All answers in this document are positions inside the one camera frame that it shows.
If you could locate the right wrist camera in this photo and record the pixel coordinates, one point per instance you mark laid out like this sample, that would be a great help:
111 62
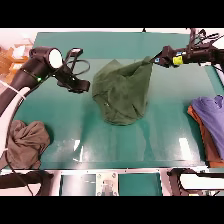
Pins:
193 38

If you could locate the brown garment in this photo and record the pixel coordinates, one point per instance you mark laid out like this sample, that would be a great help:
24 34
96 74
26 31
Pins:
25 143

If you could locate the silver frame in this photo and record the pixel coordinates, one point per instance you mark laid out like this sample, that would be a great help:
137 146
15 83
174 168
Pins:
106 181

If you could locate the purple garment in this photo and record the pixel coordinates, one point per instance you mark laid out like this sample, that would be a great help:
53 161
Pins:
210 116

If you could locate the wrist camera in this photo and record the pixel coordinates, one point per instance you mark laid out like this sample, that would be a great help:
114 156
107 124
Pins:
76 51
193 38

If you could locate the orange garment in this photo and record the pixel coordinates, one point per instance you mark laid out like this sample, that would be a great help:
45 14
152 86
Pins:
206 141

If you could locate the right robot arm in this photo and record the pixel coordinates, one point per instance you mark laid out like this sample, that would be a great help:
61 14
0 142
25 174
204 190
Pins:
206 55

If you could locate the green T-shirt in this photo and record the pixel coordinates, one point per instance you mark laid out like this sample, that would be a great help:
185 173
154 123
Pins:
121 93

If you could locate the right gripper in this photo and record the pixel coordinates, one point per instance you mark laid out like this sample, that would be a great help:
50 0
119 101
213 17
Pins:
168 56

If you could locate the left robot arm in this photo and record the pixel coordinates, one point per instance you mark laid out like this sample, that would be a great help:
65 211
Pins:
31 71

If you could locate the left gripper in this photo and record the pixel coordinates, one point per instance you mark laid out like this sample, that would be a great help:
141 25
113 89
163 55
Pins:
75 83

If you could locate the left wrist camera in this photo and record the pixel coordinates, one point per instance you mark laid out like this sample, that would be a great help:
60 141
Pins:
76 51

